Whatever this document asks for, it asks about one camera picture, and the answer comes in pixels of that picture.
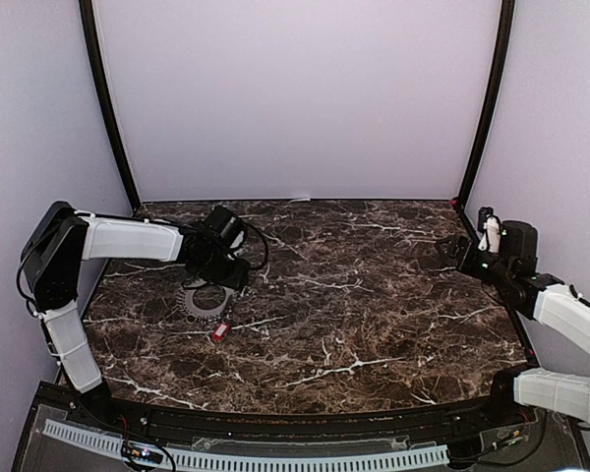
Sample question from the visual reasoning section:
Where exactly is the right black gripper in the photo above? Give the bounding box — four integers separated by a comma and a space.
437, 234, 515, 290

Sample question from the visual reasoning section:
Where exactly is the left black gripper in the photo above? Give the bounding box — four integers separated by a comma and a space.
193, 248, 249, 290

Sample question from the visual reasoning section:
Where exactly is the grey crescent key organizer plate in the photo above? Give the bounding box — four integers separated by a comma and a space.
176, 284, 238, 323

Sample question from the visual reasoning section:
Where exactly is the red key tag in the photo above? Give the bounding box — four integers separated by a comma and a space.
212, 323, 230, 342

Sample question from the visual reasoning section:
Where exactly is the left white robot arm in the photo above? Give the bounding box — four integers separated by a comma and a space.
16, 201, 252, 429

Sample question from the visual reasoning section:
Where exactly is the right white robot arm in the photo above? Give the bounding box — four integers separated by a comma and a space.
436, 215, 590, 427

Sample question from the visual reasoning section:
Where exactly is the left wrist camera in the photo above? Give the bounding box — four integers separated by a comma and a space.
204, 206, 244, 246

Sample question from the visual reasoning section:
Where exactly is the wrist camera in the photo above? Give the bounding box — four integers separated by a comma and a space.
478, 206, 501, 254
204, 206, 244, 246

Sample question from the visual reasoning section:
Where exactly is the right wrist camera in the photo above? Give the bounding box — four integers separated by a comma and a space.
478, 206, 501, 254

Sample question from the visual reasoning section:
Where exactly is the black front rail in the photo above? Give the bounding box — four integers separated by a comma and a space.
69, 393, 540, 443

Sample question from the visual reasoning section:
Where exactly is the grey slotted cable duct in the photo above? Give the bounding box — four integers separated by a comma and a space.
41, 419, 449, 471

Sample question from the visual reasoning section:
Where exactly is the right black frame post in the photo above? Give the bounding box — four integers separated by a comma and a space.
455, 0, 516, 210

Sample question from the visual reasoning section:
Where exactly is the black frame post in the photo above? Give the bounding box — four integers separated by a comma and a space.
79, 0, 142, 212
455, 0, 516, 210

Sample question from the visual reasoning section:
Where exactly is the left black frame post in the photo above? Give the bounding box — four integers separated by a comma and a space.
79, 0, 142, 212

